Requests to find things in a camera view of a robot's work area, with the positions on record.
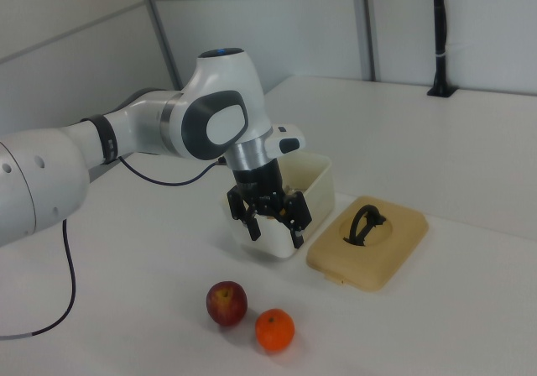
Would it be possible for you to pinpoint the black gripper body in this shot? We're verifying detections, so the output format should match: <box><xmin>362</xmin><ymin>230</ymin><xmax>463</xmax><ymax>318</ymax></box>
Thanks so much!
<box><xmin>229</xmin><ymin>159</ymin><xmax>291</xmax><ymax>217</ymax></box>

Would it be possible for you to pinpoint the red apple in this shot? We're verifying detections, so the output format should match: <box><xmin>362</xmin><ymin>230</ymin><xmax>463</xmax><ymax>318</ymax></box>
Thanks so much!
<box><xmin>205</xmin><ymin>280</ymin><xmax>249</xmax><ymax>327</ymax></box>

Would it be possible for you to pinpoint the cream plastic container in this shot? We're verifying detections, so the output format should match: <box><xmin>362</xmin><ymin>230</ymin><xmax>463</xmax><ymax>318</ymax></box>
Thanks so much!
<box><xmin>221</xmin><ymin>151</ymin><xmax>336</xmax><ymax>260</ymax></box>

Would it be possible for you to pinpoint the tan plastic container lid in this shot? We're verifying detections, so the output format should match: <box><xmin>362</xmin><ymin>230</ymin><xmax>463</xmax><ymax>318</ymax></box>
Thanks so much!
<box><xmin>305</xmin><ymin>195</ymin><xmax>430</xmax><ymax>295</ymax></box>

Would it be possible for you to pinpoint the orange fruit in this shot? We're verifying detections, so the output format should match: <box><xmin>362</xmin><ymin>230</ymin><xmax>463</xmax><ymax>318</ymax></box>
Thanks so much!
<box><xmin>254</xmin><ymin>307</ymin><xmax>296</xmax><ymax>353</ymax></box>

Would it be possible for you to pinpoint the black pole with base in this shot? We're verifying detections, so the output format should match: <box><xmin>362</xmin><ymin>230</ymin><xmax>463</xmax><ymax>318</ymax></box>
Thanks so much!
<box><xmin>426</xmin><ymin>0</ymin><xmax>458</xmax><ymax>98</ymax></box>

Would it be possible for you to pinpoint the black lid handle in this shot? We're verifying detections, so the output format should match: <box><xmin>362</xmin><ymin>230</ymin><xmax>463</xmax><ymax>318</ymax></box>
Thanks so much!
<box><xmin>342</xmin><ymin>204</ymin><xmax>388</xmax><ymax>247</ymax></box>

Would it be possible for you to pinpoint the slanted grey partition post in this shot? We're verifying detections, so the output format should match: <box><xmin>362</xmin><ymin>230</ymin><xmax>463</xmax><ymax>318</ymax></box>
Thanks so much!
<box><xmin>139</xmin><ymin>0</ymin><xmax>185</xmax><ymax>91</ymax></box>

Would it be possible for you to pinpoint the upright grey partition post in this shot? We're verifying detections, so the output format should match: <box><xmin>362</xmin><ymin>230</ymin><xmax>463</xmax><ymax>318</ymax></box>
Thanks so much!
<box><xmin>351</xmin><ymin>0</ymin><xmax>377</xmax><ymax>81</ymax></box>

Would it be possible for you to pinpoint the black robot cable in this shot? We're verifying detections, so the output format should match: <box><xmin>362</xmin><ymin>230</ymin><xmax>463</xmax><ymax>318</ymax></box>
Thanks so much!
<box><xmin>0</xmin><ymin>155</ymin><xmax>223</xmax><ymax>342</ymax></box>

